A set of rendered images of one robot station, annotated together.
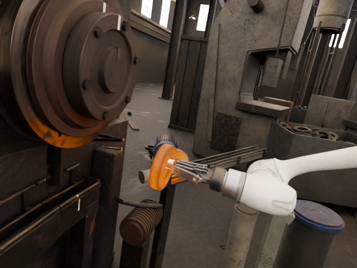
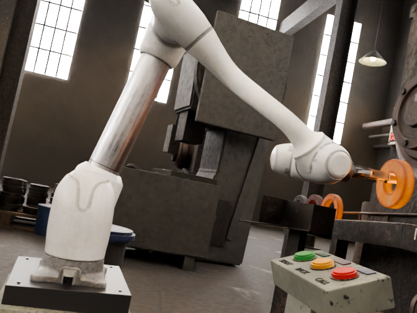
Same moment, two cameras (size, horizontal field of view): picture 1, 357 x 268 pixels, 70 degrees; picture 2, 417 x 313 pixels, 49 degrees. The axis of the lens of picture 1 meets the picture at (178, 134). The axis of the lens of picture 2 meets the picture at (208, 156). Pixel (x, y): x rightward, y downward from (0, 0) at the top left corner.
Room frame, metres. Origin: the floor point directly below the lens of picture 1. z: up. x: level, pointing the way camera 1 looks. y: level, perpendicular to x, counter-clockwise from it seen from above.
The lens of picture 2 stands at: (1.81, -1.16, 0.69)
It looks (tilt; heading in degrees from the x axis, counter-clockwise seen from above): 4 degrees up; 153
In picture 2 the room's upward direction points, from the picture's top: 11 degrees clockwise
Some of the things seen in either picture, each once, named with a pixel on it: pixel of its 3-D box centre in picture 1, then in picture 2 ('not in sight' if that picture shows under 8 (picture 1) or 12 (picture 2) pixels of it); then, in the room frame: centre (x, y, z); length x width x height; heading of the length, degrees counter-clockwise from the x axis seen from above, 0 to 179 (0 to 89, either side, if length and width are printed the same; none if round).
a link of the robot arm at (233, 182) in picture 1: (232, 184); not in sight; (0.74, -0.19, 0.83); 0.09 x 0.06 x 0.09; 165
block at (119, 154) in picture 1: (106, 176); not in sight; (0.96, 0.26, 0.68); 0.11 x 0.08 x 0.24; 75
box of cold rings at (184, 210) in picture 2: not in sight; (147, 210); (-2.10, 0.37, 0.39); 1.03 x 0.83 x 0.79; 79
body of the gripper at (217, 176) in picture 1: (210, 176); (350, 171); (0.76, -0.12, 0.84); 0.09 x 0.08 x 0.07; 75
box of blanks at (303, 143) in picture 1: (315, 162); not in sight; (2.76, -1.57, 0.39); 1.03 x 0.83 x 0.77; 90
